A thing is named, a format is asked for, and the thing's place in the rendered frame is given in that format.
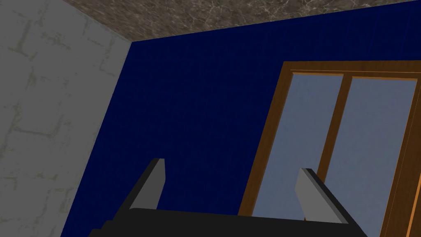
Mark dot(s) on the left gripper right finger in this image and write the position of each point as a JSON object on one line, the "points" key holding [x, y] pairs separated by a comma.
{"points": [[317, 200]]}

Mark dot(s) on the brown wooden framed window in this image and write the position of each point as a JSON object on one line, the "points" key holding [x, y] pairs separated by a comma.
{"points": [[342, 138]]}

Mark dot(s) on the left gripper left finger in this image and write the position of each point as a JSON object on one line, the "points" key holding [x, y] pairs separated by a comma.
{"points": [[149, 189]]}

